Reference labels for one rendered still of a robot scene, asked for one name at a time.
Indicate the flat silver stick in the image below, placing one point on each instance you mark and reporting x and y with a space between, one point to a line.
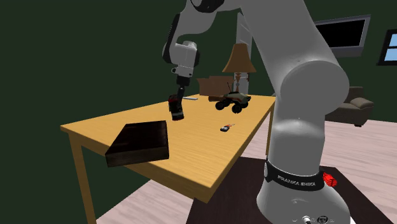
190 98

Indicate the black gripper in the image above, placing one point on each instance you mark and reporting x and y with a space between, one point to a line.
183 81

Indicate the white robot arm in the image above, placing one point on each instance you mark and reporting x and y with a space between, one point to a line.
297 93

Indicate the brown cardboard box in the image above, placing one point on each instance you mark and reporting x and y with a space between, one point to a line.
214 85

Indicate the dark brown wooden box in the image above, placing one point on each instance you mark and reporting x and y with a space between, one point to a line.
139 141

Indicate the window with black frame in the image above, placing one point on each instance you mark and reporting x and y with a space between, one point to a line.
389 48

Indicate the light wooden table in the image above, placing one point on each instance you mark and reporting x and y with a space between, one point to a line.
198 145

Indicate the black can with red bands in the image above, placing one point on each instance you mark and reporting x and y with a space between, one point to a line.
176 108

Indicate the dark robot stand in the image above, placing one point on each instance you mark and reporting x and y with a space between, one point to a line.
229 192

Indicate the small grey and orange gadget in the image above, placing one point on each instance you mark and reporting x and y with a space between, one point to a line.
225 128

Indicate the wall screen with grey frame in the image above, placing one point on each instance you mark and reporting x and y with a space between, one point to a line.
344 32

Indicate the brown armchair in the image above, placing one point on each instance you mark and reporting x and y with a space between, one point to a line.
353 107

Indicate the table lamp with tan shade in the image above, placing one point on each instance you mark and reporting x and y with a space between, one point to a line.
239 59

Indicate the black toy monster truck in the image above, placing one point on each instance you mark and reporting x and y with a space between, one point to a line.
233 101

